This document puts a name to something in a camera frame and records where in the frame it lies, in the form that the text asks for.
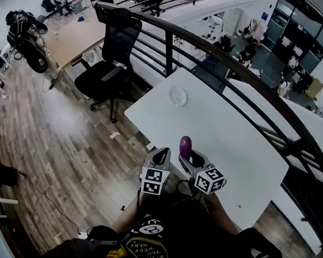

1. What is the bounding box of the cardboard box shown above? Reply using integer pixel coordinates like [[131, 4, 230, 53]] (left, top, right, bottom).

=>
[[304, 77, 323, 101]]

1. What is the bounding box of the light wooden desk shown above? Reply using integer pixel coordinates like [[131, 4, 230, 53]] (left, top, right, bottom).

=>
[[41, 4, 109, 72]]

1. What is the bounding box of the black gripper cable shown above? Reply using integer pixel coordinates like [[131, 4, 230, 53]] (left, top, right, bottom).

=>
[[174, 178, 198, 198]]

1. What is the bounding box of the person's right forearm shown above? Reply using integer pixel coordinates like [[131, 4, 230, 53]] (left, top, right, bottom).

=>
[[202, 191, 242, 236]]

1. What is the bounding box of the black printed t-shirt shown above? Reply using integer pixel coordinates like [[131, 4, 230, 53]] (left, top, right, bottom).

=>
[[39, 182, 288, 258]]

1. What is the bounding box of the thin black floor cable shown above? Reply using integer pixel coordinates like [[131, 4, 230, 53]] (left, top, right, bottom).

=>
[[14, 171, 87, 236]]

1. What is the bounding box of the black mesh office chair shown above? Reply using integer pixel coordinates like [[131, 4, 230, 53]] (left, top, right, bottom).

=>
[[70, 4, 145, 125]]

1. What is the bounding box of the clear water bottle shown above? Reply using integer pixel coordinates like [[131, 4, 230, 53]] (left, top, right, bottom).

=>
[[111, 60, 128, 71]]

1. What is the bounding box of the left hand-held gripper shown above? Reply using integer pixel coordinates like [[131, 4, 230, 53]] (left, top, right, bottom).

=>
[[138, 146, 173, 196]]

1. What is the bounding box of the clear glass bowl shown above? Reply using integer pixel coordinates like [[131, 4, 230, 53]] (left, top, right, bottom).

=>
[[167, 86, 189, 107]]

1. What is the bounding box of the purple eggplant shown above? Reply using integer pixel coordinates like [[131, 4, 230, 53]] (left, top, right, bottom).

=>
[[178, 135, 193, 160]]

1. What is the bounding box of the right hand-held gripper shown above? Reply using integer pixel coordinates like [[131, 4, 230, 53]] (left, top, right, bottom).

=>
[[175, 148, 230, 196]]

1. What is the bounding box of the person's left forearm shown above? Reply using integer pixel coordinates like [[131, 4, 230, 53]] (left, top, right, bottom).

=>
[[111, 190, 146, 236]]

